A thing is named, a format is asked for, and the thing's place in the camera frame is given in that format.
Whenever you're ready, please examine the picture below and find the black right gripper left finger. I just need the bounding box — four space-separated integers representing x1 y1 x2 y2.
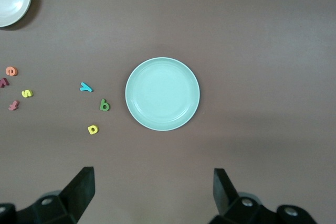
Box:
0 166 95 224

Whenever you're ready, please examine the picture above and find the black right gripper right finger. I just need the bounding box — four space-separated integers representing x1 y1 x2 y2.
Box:
208 168 318 224

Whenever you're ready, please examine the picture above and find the green foam letter g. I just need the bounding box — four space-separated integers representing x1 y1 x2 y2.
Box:
99 99 111 112

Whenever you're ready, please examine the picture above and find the teal foam letter y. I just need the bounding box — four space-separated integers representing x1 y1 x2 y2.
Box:
79 82 93 93

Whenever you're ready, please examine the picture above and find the light green round plate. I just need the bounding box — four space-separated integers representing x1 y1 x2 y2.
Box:
125 57 201 132

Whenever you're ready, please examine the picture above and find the orange foam letter e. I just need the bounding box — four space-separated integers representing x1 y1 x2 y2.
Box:
5 66 19 77

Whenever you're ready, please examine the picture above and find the brown table cover mat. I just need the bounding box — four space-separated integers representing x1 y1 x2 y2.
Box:
0 0 336 224

